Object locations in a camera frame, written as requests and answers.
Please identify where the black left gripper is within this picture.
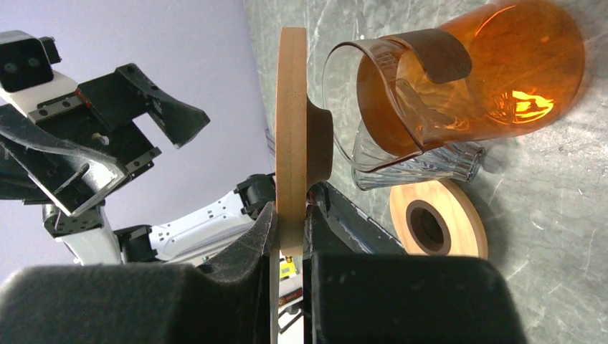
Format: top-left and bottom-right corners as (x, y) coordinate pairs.
(1, 63), (210, 216)

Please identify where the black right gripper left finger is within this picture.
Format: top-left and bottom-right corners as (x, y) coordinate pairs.
(1, 202), (277, 343)

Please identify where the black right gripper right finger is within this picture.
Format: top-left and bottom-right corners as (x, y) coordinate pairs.
(303, 182), (526, 343)

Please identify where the clear glass ribbed dripper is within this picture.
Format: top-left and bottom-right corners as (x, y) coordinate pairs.
(322, 39), (485, 191)

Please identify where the wooden dripper holder ring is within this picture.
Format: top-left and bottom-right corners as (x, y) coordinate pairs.
(275, 27), (334, 257)

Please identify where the orange glass carafe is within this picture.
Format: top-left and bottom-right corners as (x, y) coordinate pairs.
(356, 1), (585, 158)

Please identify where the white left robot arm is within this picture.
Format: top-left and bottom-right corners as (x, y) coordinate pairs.
(1, 59), (275, 265)

